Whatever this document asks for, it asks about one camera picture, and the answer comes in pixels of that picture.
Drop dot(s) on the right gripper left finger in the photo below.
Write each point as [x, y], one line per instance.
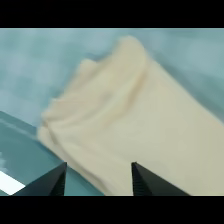
[50, 185]

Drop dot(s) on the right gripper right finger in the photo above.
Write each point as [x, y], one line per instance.
[150, 185]

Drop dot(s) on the pale yellow T-shirt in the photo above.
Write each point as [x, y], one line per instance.
[140, 120]

